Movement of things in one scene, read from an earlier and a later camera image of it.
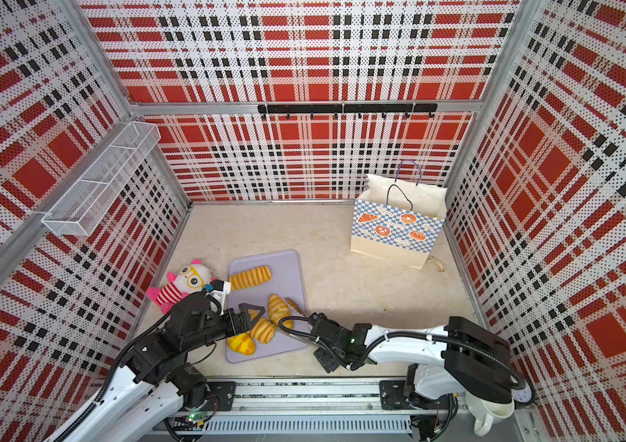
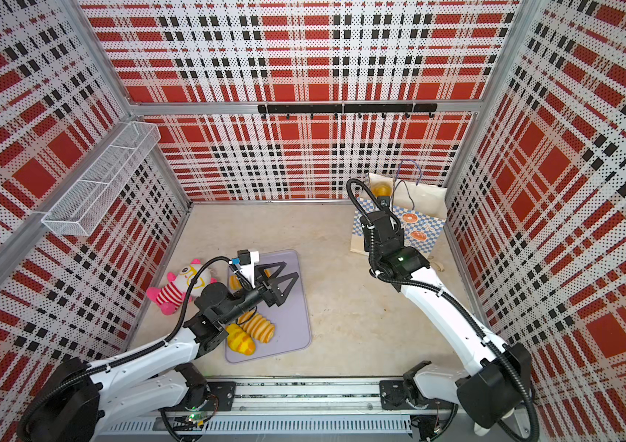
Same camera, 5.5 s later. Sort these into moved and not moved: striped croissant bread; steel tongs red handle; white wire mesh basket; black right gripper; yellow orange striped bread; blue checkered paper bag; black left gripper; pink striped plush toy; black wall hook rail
Moved: black left gripper; steel tongs red handle; black right gripper; striped croissant bread
Not moved: blue checkered paper bag; yellow orange striped bread; white wire mesh basket; black wall hook rail; pink striped plush toy
